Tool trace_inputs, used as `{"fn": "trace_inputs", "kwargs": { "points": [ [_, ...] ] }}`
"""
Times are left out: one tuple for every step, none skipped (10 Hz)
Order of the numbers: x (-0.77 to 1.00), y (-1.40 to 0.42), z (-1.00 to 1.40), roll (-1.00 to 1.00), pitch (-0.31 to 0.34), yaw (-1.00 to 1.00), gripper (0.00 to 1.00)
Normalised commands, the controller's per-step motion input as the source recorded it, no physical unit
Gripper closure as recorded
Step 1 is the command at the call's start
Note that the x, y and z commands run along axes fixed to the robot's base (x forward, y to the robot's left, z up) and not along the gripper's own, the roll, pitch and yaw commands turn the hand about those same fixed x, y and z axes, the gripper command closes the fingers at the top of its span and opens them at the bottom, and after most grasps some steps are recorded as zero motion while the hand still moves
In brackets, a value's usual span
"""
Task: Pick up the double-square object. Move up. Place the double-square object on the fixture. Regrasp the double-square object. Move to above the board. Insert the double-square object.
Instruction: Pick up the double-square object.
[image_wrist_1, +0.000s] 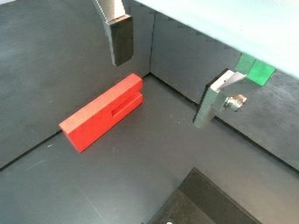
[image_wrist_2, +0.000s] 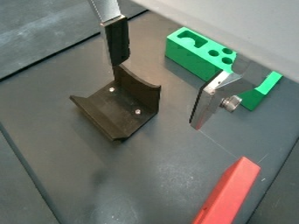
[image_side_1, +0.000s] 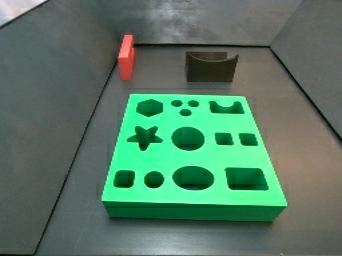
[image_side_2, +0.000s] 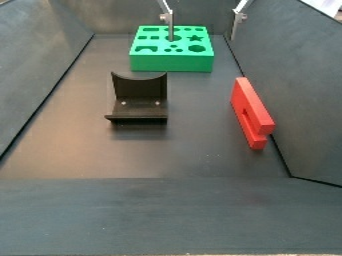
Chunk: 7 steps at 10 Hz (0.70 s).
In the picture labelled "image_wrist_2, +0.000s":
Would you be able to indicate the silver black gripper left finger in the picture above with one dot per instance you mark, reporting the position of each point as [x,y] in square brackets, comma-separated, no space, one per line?
[114,28]

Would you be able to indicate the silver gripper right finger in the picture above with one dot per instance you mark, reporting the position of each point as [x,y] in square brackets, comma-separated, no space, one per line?
[220,92]

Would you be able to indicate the green shape sorting board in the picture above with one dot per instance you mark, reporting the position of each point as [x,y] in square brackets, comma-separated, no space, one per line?
[204,57]

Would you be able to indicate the black curved holder stand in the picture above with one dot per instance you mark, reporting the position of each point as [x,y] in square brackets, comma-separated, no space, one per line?
[122,106]

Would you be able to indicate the red double-square peg block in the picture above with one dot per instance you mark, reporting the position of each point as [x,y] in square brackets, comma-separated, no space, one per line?
[228,196]

